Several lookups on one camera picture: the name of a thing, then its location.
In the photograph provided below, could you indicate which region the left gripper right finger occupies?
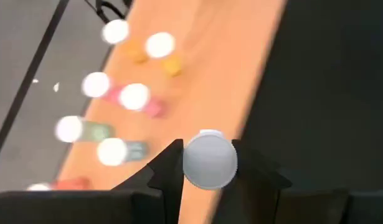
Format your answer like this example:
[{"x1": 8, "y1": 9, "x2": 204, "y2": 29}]
[{"x1": 213, "y1": 139, "x2": 293, "y2": 224}]

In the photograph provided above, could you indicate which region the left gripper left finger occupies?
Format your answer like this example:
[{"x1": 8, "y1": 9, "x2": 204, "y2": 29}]
[{"x1": 147, "y1": 139, "x2": 184, "y2": 224}]

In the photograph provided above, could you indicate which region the yellow medicine bottle white cap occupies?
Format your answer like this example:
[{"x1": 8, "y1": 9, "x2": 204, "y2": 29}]
[
  {"x1": 182, "y1": 129, "x2": 239, "y2": 190},
  {"x1": 102, "y1": 19, "x2": 150, "y2": 65},
  {"x1": 146, "y1": 32, "x2": 183, "y2": 78}
]

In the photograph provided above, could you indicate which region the teal medicine bottle white cap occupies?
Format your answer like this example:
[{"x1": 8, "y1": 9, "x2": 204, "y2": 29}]
[{"x1": 97, "y1": 138, "x2": 149, "y2": 167}]

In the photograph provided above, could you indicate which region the pink medicine bottle white cap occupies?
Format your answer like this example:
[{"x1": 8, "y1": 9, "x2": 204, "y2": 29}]
[
  {"x1": 119, "y1": 83, "x2": 166, "y2": 119},
  {"x1": 81, "y1": 72, "x2": 125, "y2": 105}
]

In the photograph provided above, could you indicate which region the orange medicine bottle white cap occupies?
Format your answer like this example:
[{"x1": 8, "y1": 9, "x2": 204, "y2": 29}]
[{"x1": 26, "y1": 176, "x2": 91, "y2": 191}]

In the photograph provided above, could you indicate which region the clear bottle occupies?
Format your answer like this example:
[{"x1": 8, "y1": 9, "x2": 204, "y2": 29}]
[{"x1": 55, "y1": 115, "x2": 113, "y2": 143}]

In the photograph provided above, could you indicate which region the wooden shelf black metal frame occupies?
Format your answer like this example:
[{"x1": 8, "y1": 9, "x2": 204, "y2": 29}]
[{"x1": 52, "y1": 0, "x2": 287, "y2": 224}]

